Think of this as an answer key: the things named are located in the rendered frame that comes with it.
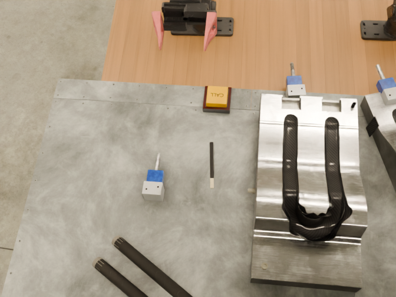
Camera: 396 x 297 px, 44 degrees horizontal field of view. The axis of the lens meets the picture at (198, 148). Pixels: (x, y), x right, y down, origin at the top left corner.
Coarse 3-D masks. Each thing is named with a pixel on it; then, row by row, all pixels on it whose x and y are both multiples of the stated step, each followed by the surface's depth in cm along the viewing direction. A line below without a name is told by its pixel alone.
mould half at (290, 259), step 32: (320, 128) 131; (352, 128) 130; (256, 160) 137; (320, 160) 127; (352, 160) 127; (256, 192) 120; (320, 192) 119; (352, 192) 119; (256, 224) 119; (288, 224) 118; (352, 224) 115; (256, 256) 120; (288, 256) 119; (320, 256) 119; (352, 256) 118; (320, 288) 121; (352, 288) 117
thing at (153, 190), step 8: (152, 176) 132; (160, 176) 132; (144, 184) 130; (152, 184) 130; (160, 184) 130; (144, 192) 129; (152, 192) 129; (160, 192) 129; (152, 200) 133; (160, 200) 133
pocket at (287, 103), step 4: (284, 100) 137; (288, 100) 137; (292, 100) 137; (296, 100) 136; (300, 100) 136; (284, 104) 137; (288, 104) 137; (292, 104) 137; (296, 104) 137; (300, 104) 136; (284, 108) 137; (288, 108) 137; (292, 108) 137; (296, 108) 137; (300, 108) 136
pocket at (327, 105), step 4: (324, 100) 136; (328, 100) 136; (332, 100) 136; (340, 100) 134; (324, 104) 137; (328, 104) 137; (332, 104) 137; (336, 104) 136; (340, 104) 135; (324, 108) 136; (328, 108) 136; (332, 108) 136; (336, 108) 136; (340, 108) 135; (340, 112) 134
